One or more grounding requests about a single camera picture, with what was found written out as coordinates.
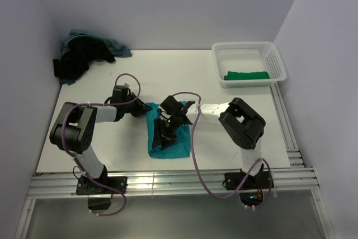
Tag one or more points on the white plastic basket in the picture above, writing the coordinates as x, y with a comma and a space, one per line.
247, 58

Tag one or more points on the rolled green t-shirt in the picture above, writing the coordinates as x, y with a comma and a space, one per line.
232, 76

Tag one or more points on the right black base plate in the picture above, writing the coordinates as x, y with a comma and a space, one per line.
261, 181

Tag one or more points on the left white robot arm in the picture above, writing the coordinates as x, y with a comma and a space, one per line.
73, 131

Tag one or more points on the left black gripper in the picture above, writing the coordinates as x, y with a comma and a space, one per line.
141, 108

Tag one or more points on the teal t-shirt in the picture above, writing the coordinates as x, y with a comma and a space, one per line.
181, 148

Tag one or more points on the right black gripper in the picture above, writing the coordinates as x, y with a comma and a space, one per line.
168, 137

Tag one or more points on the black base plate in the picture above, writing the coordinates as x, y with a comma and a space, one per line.
87, 187
261, 181

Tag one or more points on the black t-shirt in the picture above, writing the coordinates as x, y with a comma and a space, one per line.
82, 51

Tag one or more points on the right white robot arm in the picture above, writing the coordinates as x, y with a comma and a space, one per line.
242, 123

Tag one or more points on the aluminium rail frame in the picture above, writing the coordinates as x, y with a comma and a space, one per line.
296, 177

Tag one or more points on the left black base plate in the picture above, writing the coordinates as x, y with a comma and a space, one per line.
87, 187

